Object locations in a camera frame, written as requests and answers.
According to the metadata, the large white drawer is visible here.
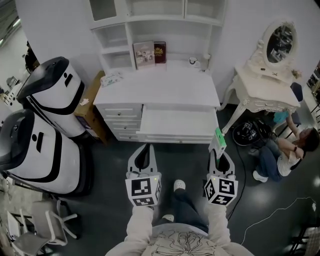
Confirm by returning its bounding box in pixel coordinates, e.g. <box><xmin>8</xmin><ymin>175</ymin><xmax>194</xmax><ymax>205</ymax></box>
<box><xmin>136</xmin><ymin>105</ymin><xmax>221</xmax><ymax>145</ymax></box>

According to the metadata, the grey white office chair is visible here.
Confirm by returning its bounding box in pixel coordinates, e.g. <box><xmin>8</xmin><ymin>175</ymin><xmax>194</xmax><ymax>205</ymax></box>
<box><xmin>6</xmin><ymin>199</ymin><xmax>79</xmax><ymax>256</ymax></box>

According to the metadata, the person's right forearm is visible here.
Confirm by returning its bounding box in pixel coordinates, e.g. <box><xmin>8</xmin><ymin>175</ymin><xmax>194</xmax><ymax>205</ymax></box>
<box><xmin>205</xmin><ymin>202</ymin><xmax>232</xmax><ymax>245</ymax></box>

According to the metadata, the white desk cabinet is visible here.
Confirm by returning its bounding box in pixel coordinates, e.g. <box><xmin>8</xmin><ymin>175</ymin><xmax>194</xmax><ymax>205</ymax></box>
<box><xmin>92</xmin><ymin>59</ymin><xmax>222</xmax><ymax>145</ymax></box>

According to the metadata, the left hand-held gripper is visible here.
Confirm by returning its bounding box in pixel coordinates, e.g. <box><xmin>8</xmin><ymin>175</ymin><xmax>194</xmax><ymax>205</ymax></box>
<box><xmin>124</xmin><ymin>143</ymin><xmax>163</xmax><ymax>208</ymax></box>

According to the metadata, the white green wet wipes pack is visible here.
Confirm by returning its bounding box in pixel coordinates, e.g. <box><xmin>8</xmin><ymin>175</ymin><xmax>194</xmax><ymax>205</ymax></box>
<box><xmin>100</xmin><ymin>71</ymin><xmax>124</xmax><ymax>88</ymax></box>

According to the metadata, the beige hardcover book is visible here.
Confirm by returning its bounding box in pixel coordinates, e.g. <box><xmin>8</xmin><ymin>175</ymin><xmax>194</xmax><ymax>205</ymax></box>
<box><xmin>132</xmin><ymin>40</ymin><xmax>156</xmax><ymax>71</ymax></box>

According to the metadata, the pile of black equipment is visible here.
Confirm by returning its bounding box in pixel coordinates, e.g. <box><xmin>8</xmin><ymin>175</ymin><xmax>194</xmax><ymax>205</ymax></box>
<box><xmin>231</xmin><ymin>119</ymin><xmax>272</xmax><ymax>149</ymax></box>

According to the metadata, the person's printed beige shirt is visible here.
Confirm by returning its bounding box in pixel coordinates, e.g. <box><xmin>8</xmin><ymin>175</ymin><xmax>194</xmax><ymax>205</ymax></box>
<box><xmin>104</xmin><ymin>221</ymin><xmax>254</xmax><ymax>256</ymax></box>

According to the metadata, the upper white black robot housing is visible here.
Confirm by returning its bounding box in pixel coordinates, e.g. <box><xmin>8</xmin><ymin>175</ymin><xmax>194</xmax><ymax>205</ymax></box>
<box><xmin>15</xmin><ymin>56</ymin><xmax>86</xmax><ymax>139</ymax></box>

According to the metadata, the white black robot housing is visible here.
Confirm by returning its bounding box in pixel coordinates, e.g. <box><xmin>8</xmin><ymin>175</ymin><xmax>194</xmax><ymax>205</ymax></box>
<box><xmin>0</xmin><ymin>108</ymin><xmax>95</xmax><ymax>196</ymax></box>
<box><xmin>15</xmin><ymin>56</ymin><xmax>86</xmax><ymax>139</ymax></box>

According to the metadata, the black cable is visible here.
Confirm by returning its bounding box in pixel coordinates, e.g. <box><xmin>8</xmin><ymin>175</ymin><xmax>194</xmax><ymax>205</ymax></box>
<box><xmin>225</xmin><ymin>139</ymin><xmax>248</xmax><ymax>221</ymax></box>

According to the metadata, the brown cardboard box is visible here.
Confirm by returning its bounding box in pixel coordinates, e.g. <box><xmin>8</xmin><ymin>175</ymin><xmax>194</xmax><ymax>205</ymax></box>
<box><xmin>73</xmin><ymin>70</ymin><xmax>109</xmax><ymax>146</ymax></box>

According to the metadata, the green and white small packet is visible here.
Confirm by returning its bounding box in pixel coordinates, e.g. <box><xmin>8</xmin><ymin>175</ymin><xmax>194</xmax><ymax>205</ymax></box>
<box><xmin>208</xmin><ymin>126</ymin><xmax>228</xmax><ymax>160</ymax></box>

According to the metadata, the oval white framed mirror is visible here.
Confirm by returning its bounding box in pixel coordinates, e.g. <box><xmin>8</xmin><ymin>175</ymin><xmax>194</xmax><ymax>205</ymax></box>
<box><xmin>256</xmin><ymin>18</ymin><xmax>300</xmax><ymax>71</ymax></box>

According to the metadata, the dark red hardcover book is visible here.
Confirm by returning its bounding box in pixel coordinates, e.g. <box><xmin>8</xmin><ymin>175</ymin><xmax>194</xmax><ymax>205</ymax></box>
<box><xmin>153</xmin><ymin>41</ymin><xmax>167</xmax><ymax>65</ymax></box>

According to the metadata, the white cable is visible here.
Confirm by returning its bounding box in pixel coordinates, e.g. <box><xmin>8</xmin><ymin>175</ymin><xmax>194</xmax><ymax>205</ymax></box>
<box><xmin>239</xmin><ymin>196</ymin><xmax>317</xmax><ymax>246</ymax></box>

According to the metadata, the ornate white vanity table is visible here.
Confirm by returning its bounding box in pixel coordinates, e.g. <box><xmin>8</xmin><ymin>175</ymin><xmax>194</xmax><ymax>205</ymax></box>
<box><xmin>220</xmin><ymin>64</ymin><xmax>301</xmax><ymax>135</ymax></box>

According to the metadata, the lower white black robot housing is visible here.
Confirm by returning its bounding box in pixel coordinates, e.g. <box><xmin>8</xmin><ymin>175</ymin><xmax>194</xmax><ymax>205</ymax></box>
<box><xmin>0</xmin><ymin>108</ymin><xmax>95</xmax><ymax>196</ymax></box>

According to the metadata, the person's dark trouser leg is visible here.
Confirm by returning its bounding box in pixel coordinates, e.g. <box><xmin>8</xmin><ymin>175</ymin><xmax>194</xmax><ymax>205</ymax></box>
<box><xmin>171</xmin><ymin>188</ymin><xmax>210</xmax><ymax>234</ymax></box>

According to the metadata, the small white closed drawer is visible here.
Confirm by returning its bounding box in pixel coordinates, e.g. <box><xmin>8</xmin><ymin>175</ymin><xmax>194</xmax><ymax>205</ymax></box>
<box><xmin>95</xmin><ymin>104</ymin><xmax>143</xmax><ymax>120</ymax></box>
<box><xmin>103</xmin><ymin>119</ymin><xmax>142</xmax><ymax>132</ymax></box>
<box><xmin>113</xmin><ymin>130</ymin><xmax>141</xmax><ymax>142</ymax></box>

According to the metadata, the white shelf hutch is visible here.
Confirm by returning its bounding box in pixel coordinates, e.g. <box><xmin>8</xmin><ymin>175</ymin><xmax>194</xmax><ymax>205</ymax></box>
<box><xmin>82</xmin><ymin>0</ymin><xmax>229</xmax><ymax>74</ymax></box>

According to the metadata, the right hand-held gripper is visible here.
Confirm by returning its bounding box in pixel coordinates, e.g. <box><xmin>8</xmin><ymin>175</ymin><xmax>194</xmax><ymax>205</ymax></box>
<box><xmin>203</xmin><ymin>149</ymin><xmax>239</xmax><ymax>207</ymax></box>

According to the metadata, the person's left forearm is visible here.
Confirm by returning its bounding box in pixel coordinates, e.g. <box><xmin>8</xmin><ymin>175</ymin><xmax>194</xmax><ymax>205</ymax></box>
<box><xmin>123</xmin><ymin>205</ymin><xmax>155</xmax><ymax>251</ymax></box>

